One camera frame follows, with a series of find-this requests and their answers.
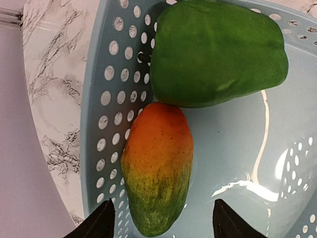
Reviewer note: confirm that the green orange mango toy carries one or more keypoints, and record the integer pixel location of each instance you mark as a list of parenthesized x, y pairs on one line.
[(156, 165)]

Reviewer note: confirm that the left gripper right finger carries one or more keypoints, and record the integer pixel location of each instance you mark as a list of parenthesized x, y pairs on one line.
[(228, 224)]

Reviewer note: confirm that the green bell pepper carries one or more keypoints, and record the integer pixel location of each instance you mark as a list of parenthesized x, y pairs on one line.
[(208, 52)]

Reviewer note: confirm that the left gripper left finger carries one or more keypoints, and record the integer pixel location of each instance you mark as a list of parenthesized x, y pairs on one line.
[(99, 224)]

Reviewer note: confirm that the grey perforated plastic basket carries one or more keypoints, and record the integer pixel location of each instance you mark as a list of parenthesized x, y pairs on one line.
[(257, 153)]

